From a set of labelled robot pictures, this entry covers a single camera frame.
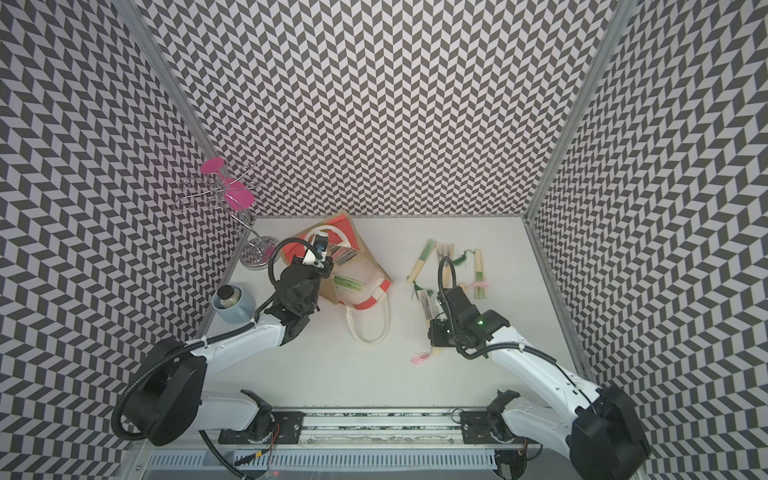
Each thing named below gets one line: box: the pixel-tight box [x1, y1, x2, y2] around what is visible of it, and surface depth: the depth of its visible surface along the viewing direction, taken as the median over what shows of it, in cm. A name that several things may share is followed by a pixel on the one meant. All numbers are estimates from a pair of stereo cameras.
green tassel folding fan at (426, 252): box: [406, 238, 438, 283], surface depth 107 cm
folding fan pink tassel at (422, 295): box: [411, 283, 441, 365], surface depth 88 cm
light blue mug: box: [212, 285, 256, 324], surface depth 88 cm
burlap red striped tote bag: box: [281, 210, 394, 346], surface depth 93 cm
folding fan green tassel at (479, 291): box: [453, 249, 486, 299], surface depth 107 cm
